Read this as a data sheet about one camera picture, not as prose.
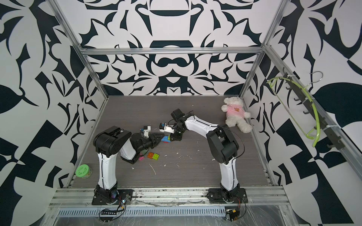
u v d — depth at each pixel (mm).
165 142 924
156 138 870
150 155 870
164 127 812
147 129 915
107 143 541
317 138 525
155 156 870
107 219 689
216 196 742
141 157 852
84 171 779
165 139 913
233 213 714
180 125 687
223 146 514
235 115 995
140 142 811
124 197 728
